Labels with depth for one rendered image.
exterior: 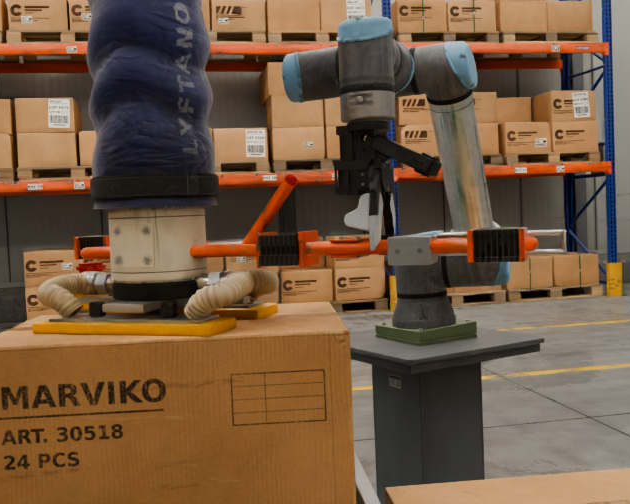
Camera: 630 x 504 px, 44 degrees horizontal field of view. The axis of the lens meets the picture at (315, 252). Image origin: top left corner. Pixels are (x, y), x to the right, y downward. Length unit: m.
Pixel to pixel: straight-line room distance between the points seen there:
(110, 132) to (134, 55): 0.13
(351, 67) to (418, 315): 1.14
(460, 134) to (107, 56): 0.97
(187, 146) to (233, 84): 8.66
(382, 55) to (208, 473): 0.72
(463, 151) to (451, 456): 0.89
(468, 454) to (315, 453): 1.16
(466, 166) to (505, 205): 8.75
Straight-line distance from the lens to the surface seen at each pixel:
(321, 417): 1.27
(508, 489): 1.74
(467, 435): 2.38
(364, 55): 1.27
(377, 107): 1.26
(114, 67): 1.36
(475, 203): 2.12
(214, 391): 1.26
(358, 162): 1.26
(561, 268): 9.74
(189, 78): 1.37
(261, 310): 1.42
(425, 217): 10.38
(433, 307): 2.28
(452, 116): 1.98
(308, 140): 8.70
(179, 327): 1.26
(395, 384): 2.32
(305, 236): 1.28
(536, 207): 11.00
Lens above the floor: 1.14
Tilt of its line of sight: 3 degrees down
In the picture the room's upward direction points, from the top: 2 degrees counter-clockwise
